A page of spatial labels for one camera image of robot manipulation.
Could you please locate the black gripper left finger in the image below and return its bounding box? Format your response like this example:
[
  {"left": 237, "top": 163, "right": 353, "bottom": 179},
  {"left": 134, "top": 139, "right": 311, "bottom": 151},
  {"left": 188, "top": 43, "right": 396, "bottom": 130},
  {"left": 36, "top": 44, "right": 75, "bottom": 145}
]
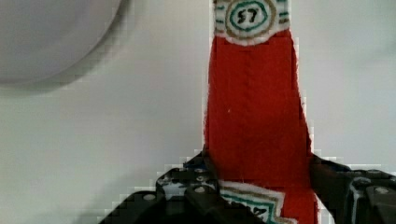
[{"left": 99, "top": 152, "right": 265, "bottom": 224}]

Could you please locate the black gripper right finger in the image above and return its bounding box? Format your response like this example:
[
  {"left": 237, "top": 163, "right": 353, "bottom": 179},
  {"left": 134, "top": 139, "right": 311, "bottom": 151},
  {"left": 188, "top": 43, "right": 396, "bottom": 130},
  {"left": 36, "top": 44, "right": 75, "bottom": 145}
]
[{"left": 309, "top": 155, "right": 396, "bottom": 224}]

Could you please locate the red plush ketchup bottle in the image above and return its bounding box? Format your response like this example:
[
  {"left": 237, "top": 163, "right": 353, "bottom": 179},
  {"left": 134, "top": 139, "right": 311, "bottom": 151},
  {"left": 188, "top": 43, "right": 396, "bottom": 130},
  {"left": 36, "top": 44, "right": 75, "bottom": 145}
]
[{"left": 205, "top": 0, "right": 318, "bottom": 224}]

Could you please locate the lilac round plate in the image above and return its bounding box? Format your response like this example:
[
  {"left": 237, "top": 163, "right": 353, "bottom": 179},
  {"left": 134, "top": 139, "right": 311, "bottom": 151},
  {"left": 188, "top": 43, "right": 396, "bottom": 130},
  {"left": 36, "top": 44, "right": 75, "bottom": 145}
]
[{"left": 0, "top": 0, "right": 122, "bottom": 84}]

